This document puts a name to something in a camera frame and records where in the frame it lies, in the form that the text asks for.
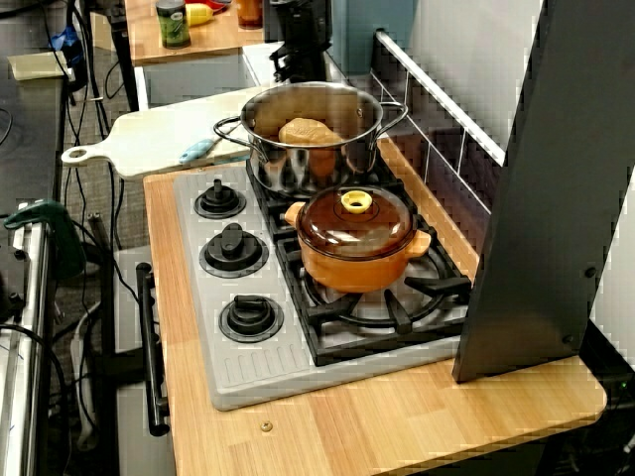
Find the black desk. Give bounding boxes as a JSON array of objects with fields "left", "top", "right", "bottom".
[{"left": 0, "top": 57, "right": 66, "bottom": 220}]

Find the wooden side table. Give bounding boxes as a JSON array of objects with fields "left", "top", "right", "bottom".
[{"left": 123, "top": 0, "right": 265, "bottom": 64}]

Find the yellow toy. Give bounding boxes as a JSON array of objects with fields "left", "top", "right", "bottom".
[{"left": 184, "top": 2, "right": 216, "bottom": 28}]

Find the tan notepad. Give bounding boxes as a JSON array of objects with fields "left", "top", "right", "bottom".
[{"left": 7, "top": 51, "right": 70, "bottom": 82}]

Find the white oven cabinet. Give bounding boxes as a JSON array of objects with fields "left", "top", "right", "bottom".
[{"left": 113, "top": 246, "right": 176, "bottom": 476}]

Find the light wooden cutting board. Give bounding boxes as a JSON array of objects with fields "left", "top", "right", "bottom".
[{"left": 60, "top": 86, "right": 273, "bottom": 182}]

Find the black hood side panel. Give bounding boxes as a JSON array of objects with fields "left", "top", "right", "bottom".
[{"left": 451, "top": 0, "right": 635, "bottom": 385}]

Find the dark tile backsplash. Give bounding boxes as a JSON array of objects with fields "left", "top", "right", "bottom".
[{"left": 369, "top": 32, "right": 506, "bottom": 255}]

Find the white sink unit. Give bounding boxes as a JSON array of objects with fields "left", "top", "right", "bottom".
[{"left": 133, "top": 42, "right": 349, "bottom": 111}]

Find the silver metal frame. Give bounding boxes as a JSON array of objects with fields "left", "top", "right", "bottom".
[{"left": 0, "top": 217, "right": 54, "bottom": 476}]

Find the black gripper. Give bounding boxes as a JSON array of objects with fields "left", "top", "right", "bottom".
[{"left": 268, "top": 39, "right": 333, "bottom": 85}]

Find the brown glass lid yellow knob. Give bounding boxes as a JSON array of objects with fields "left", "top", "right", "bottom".
[{"left": 296, "top": 186, "right": 416, "bottom": 259}]

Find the black oven door handle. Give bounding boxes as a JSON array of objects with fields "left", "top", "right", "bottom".
[{"left": 135, "top": 262, "right": 172, "bottom": 438}]

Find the stainless steel pot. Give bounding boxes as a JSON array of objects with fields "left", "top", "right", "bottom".
[{"left": 212, "top": 81, "right": 410, "bottom": 198}]

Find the black stove knob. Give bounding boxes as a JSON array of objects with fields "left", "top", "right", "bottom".
[
  {"left": 192, "top": 178, "right": 248, "bottom": 220},
  {"left": 198, "top": 222, "right": 271, "bottom": 280},
  {"left": 218, "top": 294, "right": 286, "bottom": 344}
]

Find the white power strip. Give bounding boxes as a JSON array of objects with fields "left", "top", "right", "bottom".
[{"left": 68, "top": 300, "right": 103, "bottom": 450}]

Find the black table leg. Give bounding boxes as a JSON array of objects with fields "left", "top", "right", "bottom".
[{"left": 109, "top": 18, "right": 142, "bottom": 113}]

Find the tan toy bread loaf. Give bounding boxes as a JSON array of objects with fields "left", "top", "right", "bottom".
[{"left": 277, "top": 117, "right": 346, "bottom": 148}]

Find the amber glass jar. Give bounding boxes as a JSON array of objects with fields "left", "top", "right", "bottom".
[{"left": 235, "top": 0, "right": 265, "bottom": 32}]

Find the toy knife blue handle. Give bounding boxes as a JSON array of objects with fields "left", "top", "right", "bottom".
[{"left": 178, "top": 133, "right": 224, "bottom": 166}]

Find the green can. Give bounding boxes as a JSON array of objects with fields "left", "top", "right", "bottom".
[{"left": 155, "top": 0, "right": 192, "bottom": 50}]

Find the grey toy stove top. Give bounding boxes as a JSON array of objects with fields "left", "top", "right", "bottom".
[{"left": 172, "top": 166, "right": 471, "bottom": 412}]

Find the teal blue box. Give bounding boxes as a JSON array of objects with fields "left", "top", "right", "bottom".
[{"left": 329, "top": 0, "right": 419, "bottom": 78}]

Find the orange toy pot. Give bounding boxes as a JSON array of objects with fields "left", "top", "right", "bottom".
[{"left": 284, "top": 200, "right": 433, "bottom": 295}]

